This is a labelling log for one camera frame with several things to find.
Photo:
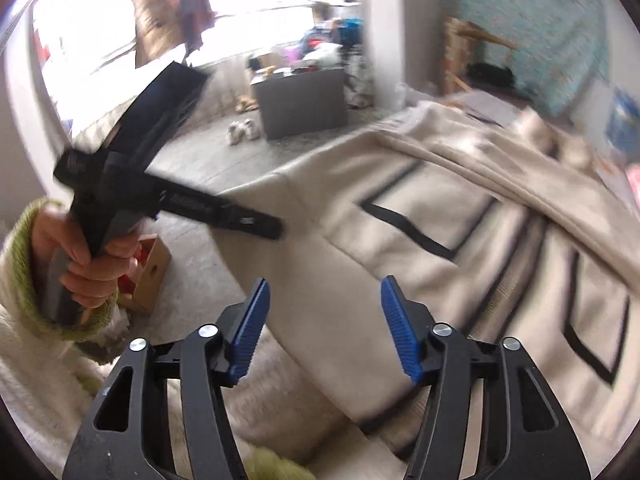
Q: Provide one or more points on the blue water bottle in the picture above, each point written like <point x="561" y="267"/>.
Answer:
<point x="622" y="130"/>

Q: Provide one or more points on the dark grey cabinet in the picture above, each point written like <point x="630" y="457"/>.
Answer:
<point x="294" y="104"/>

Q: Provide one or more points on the black clothes on chair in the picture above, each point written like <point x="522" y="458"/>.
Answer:
<point x="493" y="75"/>

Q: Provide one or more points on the cardboard box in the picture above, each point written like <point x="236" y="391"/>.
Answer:
<point x="140" y="288"/>

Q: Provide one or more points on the wooden chair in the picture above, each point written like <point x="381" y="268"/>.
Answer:
<point x="466" y="44"/>

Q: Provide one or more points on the beige shoe pair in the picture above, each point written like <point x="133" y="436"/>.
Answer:
<point x="246" y="129"/>

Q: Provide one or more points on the bicycle with blue bag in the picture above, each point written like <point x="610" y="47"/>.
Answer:
<point x="332" y="43"/>

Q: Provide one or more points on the cream jacket with black trim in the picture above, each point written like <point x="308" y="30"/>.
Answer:
<point x="500" y="233"/>

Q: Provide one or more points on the teal floral wall cloth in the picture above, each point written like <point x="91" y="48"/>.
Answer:
<point x="562" y="44"/>

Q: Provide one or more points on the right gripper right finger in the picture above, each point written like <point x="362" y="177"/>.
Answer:
<point x="525" y="432"/>

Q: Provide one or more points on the white fluffy sleeve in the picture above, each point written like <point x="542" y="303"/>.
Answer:
<point x="100" y="384"/>

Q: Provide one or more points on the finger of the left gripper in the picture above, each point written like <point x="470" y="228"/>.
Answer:
<point x="220" y="213"/>

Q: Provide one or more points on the person's left hand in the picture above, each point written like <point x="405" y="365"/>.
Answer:
<point x="91" y="280"/>

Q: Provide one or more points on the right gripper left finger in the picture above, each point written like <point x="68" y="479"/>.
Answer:
<point x="125" y="434"/>

